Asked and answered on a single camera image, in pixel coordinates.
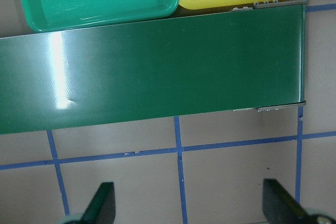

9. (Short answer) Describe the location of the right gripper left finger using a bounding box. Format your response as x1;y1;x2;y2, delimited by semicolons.
79;182;116;224

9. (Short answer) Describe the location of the green conveyor belt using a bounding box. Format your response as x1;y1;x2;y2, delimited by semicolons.
1;3;305;134

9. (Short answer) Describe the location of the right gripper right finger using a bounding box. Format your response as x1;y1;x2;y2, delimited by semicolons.
262;179;312;223

